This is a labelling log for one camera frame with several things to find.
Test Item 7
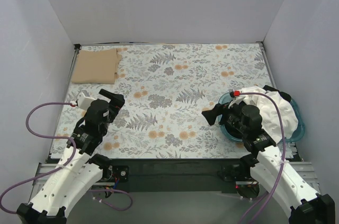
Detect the teal plastic basket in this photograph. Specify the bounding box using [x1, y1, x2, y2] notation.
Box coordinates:
[219, 92, 305, 142]

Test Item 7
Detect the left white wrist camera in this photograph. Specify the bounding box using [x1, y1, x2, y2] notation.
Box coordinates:
[76, 92, 96, 110]

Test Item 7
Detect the aluminium frame rail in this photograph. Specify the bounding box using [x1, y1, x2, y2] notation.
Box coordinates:
[35, 162, 320, 192]

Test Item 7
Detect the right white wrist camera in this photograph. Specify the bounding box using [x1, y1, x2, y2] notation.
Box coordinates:
[228, 90, 245, 109]

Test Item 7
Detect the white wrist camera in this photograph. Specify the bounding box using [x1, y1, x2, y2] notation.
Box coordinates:
[228, 90, 245, 109]
[76, 92, 96, 110]

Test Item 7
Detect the folded tan t-shirt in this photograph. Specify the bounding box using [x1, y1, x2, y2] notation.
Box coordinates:
[71, 49, 122, 84]

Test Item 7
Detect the black t-shirt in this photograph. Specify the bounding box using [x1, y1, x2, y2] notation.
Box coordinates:
[263, 85, 292, 103]

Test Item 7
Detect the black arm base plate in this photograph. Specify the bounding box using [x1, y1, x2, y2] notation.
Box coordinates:
[92, 159, 260, 199]

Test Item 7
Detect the purple cable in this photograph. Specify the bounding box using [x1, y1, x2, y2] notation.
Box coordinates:
[234, 91, 289, 224]
[0, 101, 133, 214]

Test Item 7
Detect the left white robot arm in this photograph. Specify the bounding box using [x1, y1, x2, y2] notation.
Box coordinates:
[16, 89, 125, 223]

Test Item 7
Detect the white printed t-shirt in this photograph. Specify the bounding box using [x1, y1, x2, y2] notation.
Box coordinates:
[240, 86, 298, 143]

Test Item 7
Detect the floral table cloth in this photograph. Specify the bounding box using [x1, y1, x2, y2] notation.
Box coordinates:
[66, 43, 271, 158]

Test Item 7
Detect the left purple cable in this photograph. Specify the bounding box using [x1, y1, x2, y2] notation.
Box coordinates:
[0, 101, 133, 214]

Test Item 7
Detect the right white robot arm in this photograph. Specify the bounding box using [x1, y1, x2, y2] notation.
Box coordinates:
[202, 104, 335, 223]

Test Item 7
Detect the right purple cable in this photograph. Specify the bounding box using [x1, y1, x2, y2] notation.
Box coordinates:
[234, 91, 289, 224]

